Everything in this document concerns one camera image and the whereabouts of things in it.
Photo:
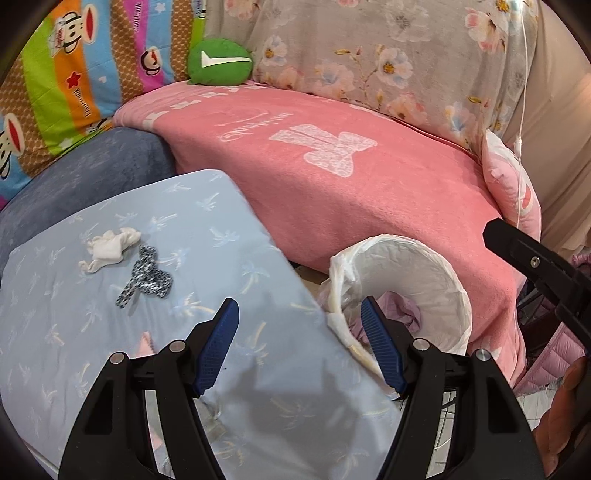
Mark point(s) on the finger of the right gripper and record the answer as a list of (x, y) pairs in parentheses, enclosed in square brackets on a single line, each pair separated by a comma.
[(565, 287)]

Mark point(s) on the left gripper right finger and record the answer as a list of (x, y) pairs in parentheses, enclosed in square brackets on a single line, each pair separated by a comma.
[(491, 438)]

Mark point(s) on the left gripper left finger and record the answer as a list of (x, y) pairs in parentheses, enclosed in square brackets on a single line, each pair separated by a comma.
[(110, 437)]

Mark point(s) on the purple fabric cloth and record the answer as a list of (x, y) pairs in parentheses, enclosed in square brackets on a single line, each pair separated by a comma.
[(395, 307)]

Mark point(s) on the white lined trash bin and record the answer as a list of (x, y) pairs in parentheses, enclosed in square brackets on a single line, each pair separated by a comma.
[(390, 264)]

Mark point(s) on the person right hand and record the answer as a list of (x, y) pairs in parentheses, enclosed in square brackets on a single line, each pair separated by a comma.
[(556, 425)]

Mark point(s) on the pink puffer jacket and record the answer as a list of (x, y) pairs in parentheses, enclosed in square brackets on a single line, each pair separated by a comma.
[(551, 347)]

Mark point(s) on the light pink cloth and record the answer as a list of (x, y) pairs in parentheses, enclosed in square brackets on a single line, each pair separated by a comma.
[(145, 347)]

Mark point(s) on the pink white small pillow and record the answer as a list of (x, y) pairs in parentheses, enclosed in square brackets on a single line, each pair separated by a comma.
[(509, 184)]

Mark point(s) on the beige curtain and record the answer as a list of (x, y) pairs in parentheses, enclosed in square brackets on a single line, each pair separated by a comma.
[(556, 134)]

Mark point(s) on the black white leopard scrunchie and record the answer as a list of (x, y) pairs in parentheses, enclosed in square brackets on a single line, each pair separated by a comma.
[(146, 278)]

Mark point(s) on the white crumpled cloth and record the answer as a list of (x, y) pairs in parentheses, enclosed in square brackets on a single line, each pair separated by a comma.
[(108, 249)]

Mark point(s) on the grey floral bedsheet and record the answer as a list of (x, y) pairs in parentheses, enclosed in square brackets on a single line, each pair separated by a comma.
[(456, 69)]

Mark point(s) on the pink fleece blanket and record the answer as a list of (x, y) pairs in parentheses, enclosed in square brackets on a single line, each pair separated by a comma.
[(323, 175)]

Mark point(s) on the blue-grey velvet cushion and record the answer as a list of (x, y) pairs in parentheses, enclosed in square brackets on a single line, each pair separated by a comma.
[(46, 215)]

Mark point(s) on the colourful monkey cartoon sheet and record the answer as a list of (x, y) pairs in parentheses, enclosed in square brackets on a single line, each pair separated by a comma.
[(84, 61)]

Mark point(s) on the green checkmark plush pillow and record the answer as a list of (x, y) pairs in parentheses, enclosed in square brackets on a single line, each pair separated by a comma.
[(218, 62)]

